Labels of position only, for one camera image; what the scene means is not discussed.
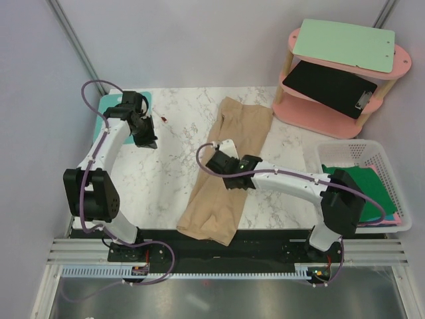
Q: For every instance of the blue t shirt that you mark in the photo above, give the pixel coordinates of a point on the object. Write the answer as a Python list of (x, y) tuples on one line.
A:
[(391, 220)]

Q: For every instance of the pink two-tier shelf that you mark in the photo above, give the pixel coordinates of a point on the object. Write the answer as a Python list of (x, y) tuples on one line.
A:
[(298, 110)]

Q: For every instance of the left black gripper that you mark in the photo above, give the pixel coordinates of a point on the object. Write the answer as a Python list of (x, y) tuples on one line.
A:
[(149, 141)]

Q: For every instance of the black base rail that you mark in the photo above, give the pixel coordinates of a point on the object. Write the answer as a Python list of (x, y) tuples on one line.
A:
[(249, 250)]

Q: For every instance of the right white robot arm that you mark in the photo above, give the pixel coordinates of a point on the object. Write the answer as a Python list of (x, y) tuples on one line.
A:
[(337, 195)]

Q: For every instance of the mint green board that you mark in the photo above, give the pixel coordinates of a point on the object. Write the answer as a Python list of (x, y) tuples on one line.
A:
[(354, 45)]

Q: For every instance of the black clipboard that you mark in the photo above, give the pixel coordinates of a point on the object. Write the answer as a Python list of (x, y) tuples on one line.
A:
[(342, 91)]

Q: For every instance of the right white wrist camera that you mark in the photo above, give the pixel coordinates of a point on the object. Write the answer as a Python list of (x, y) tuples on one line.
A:
[(229, 148)]

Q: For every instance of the beige t shirt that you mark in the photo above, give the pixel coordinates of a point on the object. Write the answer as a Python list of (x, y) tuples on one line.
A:
[(213, 211)]

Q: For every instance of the white plastic basket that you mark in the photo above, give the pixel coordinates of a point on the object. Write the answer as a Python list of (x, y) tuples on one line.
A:
[(355, 152)]

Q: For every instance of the green t shirt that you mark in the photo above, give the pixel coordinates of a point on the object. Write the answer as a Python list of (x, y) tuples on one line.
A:
[(372, 189)]

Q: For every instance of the teal cutting board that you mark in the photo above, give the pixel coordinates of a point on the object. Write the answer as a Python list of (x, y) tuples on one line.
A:
[(112, 100)]

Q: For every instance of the pink t shirt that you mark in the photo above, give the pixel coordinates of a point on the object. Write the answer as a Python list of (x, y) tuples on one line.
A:
[(395, 217)]

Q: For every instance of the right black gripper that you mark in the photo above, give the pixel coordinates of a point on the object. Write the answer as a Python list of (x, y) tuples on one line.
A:
[(229, 187)]

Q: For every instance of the white cable duct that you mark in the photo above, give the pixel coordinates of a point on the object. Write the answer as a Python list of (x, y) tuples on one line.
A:
[(130, 272)]

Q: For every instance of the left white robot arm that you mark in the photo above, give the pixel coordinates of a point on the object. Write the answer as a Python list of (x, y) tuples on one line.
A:
[(91, 194)]

